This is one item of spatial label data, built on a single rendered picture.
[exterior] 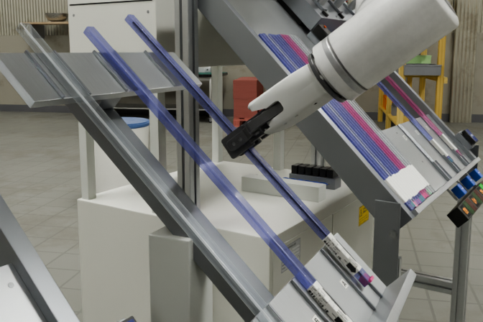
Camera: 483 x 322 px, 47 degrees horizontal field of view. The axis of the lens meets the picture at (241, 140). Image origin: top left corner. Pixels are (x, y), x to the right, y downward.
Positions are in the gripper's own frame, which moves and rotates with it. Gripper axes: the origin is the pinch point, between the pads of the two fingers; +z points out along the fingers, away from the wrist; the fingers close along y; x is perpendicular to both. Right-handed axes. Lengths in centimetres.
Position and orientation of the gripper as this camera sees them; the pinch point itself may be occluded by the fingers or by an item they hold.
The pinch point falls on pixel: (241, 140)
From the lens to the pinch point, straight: 77.9
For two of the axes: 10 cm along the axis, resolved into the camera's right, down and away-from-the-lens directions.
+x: 5.4, 8.3, -1.2
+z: -7.3, 5.3, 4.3
